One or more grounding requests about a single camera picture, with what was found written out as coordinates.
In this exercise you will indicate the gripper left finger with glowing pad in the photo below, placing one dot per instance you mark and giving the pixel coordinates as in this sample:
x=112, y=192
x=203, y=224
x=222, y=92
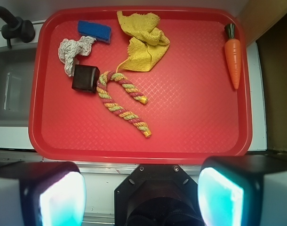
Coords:
x=41, y=194

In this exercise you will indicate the black faucet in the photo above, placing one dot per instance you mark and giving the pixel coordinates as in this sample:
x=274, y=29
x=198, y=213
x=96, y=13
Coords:
x=16, y=27

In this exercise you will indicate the black cube block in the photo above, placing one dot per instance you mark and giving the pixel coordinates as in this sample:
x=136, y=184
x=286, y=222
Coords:
x=85, y=78

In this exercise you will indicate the orange plastic carrot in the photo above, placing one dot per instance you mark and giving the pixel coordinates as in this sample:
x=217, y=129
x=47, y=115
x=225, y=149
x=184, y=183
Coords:
x=232, y=49

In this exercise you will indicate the yellow cloth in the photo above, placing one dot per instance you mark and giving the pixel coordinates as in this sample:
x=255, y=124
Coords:
x=148, y=43

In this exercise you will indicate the red plastic tray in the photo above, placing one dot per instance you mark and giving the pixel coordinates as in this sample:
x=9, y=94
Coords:
x=193, y=110

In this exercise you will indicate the grey sink basin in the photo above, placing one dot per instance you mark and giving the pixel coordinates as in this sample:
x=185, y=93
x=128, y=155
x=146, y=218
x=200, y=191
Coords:
x=16, y=75

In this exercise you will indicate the blue sponge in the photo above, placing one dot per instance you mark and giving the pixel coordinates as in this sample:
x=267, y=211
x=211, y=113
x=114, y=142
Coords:
x=98, y=31

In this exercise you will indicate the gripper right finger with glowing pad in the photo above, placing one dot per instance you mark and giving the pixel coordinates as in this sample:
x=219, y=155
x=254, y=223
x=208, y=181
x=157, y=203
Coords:
x=248, y=190

